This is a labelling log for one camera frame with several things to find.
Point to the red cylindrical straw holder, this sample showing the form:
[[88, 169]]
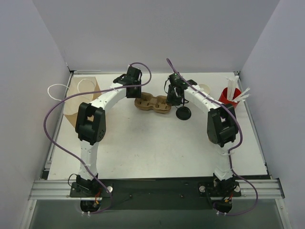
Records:
[[223, 97]]

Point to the black coffee lid stack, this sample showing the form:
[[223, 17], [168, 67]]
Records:
[[183, 113]]

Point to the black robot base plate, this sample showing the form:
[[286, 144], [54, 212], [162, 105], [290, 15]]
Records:
[[161, 202]]

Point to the white wrapped straws bundle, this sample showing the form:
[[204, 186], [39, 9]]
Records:
[[232, 85]]

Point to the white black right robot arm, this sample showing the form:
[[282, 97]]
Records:
[[221, 127]]

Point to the pulp cup carrier tray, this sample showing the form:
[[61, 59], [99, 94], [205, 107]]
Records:
[[156, 103]]

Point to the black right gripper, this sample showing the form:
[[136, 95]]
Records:
[[171, 96]]

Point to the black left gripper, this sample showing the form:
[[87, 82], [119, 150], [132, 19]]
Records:
[[133, 93]]

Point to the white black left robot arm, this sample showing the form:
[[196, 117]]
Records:
[[91, 123]]

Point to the stacked kraft paper cups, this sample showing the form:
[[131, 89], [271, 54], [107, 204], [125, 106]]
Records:
[[204, 88]]

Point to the brown paper takeout bag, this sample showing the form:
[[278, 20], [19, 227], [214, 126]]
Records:
[[77, 85]]

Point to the aluminium front frame rail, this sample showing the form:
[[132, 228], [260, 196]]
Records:
[[182, 188]]

